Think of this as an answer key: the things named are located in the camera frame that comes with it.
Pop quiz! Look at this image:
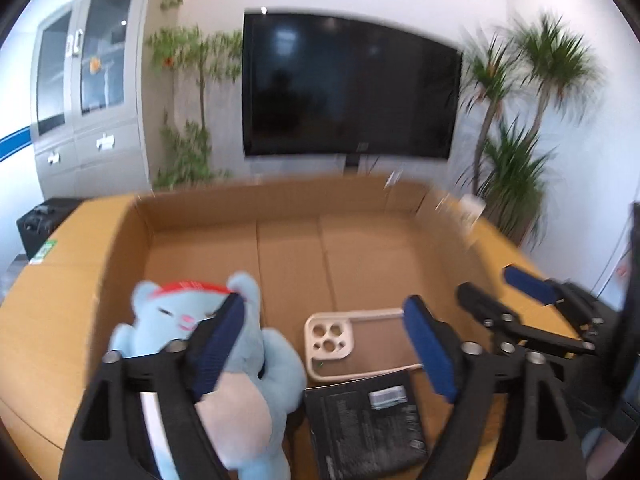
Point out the potted palm plant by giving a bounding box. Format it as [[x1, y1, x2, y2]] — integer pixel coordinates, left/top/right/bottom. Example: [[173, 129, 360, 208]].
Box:
[[457, 10, 606, 251]]

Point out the black wall television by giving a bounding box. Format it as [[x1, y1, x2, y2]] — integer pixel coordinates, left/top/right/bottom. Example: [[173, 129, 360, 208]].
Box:
[[241, 7, 463, 161]]

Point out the white paper cup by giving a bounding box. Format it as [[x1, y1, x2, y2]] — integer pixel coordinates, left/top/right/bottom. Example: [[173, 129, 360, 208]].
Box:
[[459, 195, 487, 226]]

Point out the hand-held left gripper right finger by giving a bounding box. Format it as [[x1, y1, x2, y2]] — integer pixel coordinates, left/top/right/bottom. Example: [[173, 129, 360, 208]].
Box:
[[402, 294, 586, 480]]

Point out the black equipment case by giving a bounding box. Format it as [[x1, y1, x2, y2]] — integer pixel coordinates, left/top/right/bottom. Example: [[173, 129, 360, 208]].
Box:
[[16, 198, 83, 260]]

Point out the green leafy climbing plant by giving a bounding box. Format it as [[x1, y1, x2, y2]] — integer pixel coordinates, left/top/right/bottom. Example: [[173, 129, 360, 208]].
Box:
[[145, 25, 246, 191]]

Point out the grey glass-door cabinet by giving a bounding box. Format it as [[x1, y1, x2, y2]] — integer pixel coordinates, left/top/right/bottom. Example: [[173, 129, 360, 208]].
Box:
[[29, 0, 153, 201]]

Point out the cream phone case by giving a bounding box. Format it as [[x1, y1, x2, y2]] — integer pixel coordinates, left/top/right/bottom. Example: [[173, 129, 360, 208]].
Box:
[[304, 308, 426, 381]]

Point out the light blue plush toy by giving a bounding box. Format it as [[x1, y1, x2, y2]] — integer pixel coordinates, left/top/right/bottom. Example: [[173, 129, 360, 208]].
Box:
[[107, 271, 308, 480]]

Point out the large cardboard box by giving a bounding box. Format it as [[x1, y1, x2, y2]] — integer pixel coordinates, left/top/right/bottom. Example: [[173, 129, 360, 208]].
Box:
[[22, 174, 501, 480]]

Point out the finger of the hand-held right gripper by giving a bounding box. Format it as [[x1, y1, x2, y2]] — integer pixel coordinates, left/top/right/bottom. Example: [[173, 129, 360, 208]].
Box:
[[457, 282, 596, 356], [504, 266, 601, 328]]

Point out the black rectangular box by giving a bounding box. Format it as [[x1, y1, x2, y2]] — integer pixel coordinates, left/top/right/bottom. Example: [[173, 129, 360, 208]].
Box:
[[303, 370, 431, 480]]

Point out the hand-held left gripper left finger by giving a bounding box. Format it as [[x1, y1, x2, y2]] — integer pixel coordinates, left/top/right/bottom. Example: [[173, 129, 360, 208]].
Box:
[[59, 291, 247, 480]]

